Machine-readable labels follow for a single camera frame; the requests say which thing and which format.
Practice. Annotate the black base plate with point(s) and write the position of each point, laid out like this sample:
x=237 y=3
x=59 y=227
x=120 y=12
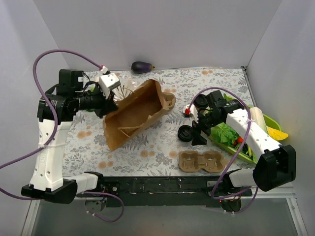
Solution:
x=158 y=191

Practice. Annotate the black plastic cup lid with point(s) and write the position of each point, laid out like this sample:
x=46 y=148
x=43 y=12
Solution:
x=200 y=100

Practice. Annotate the stack of black lids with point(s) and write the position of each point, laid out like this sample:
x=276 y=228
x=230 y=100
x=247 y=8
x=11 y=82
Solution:
x=185 y=133

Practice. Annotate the green leafy lettuce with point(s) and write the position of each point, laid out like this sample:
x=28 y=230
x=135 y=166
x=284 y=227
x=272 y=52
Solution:
x=223 y=133

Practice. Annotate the green bok choy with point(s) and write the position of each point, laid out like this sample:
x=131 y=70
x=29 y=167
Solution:
x=91 y=99

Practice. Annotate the green vegetable tray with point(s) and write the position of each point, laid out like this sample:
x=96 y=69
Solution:
x=242 y=155

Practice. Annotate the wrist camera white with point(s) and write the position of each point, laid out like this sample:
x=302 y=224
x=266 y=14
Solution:
x=107 y=82
x=190 y=112

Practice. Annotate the brown pulp cup carrier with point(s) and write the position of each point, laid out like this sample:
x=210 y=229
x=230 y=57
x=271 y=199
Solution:
x=170 y=99

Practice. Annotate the red chili pepper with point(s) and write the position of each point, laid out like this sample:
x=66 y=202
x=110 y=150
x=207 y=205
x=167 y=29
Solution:
x=239 y=140

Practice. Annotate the brown paper bag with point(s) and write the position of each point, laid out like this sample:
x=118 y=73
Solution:
x=135 y=113

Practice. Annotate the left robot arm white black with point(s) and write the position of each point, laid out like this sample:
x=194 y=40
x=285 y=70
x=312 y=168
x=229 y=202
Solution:
x=55 y=115

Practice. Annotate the yellow pepper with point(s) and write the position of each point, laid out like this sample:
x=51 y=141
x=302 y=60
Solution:
x=277 y=134

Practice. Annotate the purple eggplant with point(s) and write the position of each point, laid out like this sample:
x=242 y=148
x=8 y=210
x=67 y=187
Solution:
x=139 y=67

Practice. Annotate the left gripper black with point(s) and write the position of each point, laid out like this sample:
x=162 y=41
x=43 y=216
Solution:
x=105 y=105

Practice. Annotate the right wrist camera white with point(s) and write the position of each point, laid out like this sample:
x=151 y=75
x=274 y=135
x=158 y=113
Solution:
x=190 y=112

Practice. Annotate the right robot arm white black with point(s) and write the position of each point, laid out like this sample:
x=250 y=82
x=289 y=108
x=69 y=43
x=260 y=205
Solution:
x=276 y=164

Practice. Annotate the bundle of white straws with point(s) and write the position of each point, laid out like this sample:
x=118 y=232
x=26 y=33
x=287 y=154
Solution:
x=127 y=87

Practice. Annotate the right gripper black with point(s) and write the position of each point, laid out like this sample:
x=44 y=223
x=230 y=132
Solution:
x=197 y=128

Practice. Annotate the napa cabbage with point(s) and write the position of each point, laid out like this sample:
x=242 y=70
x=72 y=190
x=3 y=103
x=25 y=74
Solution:
x=257 y=115

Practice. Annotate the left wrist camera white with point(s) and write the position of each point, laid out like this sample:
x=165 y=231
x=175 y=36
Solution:
x=107 y=82

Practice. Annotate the aluminium frame rail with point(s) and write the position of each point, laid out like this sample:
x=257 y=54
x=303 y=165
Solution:
x=274 y=213

